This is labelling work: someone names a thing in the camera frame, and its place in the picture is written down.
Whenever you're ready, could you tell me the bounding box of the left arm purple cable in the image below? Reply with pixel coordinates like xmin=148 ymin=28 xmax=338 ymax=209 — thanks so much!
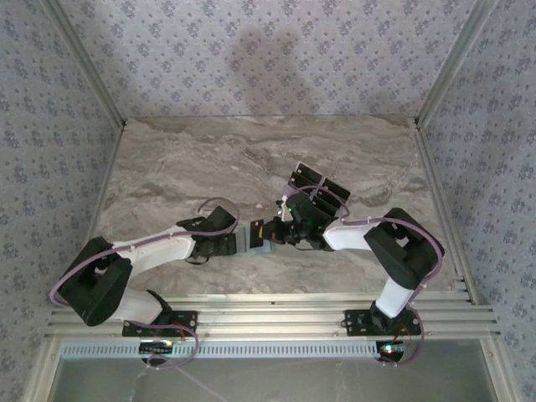
xmin=49 ymin=196 xmax=241 ymax=372

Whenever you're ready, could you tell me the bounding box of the slanted aluminium frame post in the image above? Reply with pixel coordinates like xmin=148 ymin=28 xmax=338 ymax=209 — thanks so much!
xmin=41 ymin=0 xmax=128 ymax=128
xmin=416 ymin=0 xmax=502 ymax=126

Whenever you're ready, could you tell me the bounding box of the short aluminium frame leg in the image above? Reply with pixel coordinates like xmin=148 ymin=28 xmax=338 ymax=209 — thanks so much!
xmin=481 ymin=337 xmax=518 ymax=402
xmin=23 ymin=338 xmax=64 ymax=402

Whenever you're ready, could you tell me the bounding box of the aluminium table side rail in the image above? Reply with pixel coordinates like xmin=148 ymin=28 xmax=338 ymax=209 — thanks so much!
xmin=62 ymin=123 xmax=126 ymax=311
xmin=412 ymin=121 xmax=479 ymax=306

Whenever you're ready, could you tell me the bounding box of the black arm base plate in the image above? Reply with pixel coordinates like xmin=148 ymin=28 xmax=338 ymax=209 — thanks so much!
xmin=121 ymin=310 xmax=198 ymax=338
xmin=343 ymin=308 xmax=422 ymax=338

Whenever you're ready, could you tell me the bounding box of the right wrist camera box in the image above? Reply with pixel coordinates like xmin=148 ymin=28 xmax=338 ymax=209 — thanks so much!
xmin=276 ymin=193 xmax=322 ymax=225

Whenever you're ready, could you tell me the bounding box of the long aluminium extrusion rail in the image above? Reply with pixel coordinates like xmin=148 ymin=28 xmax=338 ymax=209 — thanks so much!
xmin=44 ymin=291 xmax=503 ymax=341

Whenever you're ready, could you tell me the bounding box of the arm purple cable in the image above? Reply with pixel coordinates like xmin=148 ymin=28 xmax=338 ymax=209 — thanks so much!
xmin=49 ymin=196 xmax=241 ymax=372
xmin=282 ymin=185 xmax=445 ymax=369

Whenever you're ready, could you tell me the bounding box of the small black circuit board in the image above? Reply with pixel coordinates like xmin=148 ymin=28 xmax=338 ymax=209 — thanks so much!
xmin=139 ymin=340 xmax=175 ymax=357
xmin=375 ymin=340 xmax=408 ymax=363

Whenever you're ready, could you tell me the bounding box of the thin loose purple cable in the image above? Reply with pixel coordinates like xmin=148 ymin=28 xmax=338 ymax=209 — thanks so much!
xmin=173 ymin=366 xmax=229 ymax=402

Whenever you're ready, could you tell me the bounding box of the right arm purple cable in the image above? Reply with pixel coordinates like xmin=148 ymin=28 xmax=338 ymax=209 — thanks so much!
xmin=282 ymin=185 xmax=445 ymax=369

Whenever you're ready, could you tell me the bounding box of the grey metal lower panel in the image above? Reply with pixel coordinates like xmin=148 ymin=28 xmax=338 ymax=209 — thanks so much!
xmin=49 ymin=358 xmax=493 ymax=402

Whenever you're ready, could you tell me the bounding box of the white slotted cable duct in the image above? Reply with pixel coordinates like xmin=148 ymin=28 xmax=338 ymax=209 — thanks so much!
xmin=61 ymin=339 xmax=380 ymax=360

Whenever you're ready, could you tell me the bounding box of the green card holder wallet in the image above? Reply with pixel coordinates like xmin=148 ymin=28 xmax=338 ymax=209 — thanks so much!
xmin=231 ymin=224 xmax=274 ymax=256

